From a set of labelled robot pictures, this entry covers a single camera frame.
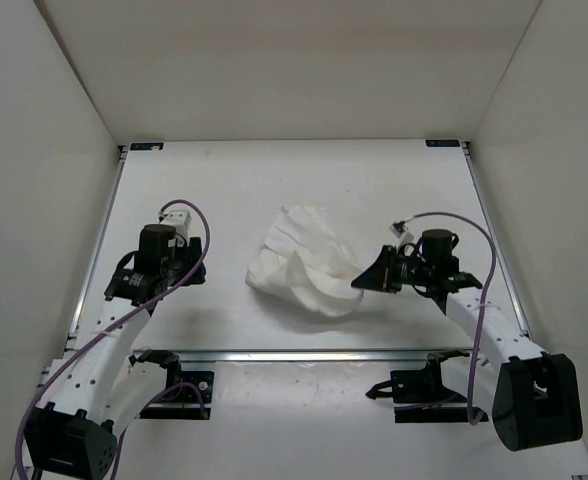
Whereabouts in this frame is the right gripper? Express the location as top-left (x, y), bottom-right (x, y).
top-left (352, 245), bottom-right (433, 294)

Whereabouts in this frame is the white pleated skirt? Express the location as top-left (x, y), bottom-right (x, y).
top-left (245, 205), bottom-right (364, 318)

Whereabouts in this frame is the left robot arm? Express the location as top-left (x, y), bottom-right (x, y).
top-left (22, 220), bottom-right (205, 479)

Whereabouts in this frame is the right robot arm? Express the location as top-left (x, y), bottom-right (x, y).
top-left (351, 229), bottom-right (583, 451)

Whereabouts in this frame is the left corner black label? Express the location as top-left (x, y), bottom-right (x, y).
top-left (129, 142), bottom-right (164, 151)

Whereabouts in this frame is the corner black label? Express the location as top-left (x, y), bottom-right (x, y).
top-left (129, 142), bottom-right (164, 151)
top-left (425, 139), bottom-right (460, 148)

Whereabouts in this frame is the right corner black label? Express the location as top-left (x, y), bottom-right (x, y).
top-left (425, 139), bottom-right (460, 148)

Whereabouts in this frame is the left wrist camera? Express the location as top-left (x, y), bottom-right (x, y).
top-left (159, 209), bottom-right (192, 243)

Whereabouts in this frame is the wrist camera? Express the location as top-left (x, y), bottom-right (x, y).
top-left (159, 209), bottom-right (192, 243)
top-left (389, 220), bottom-right (414, 246)

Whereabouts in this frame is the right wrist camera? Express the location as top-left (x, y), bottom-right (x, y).
top-left (389, 220), bottom-right (414, 246)

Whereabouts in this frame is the aluminium front table rail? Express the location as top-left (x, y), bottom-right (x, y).
top-left (178, 349), bottom-right (428, 363)

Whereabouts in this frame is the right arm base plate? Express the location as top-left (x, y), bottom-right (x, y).
top-left (365, 350), bottom-right (470, 424)

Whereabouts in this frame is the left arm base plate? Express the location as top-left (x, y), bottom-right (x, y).
top-left (129, 350), bottom-right (215, 420)

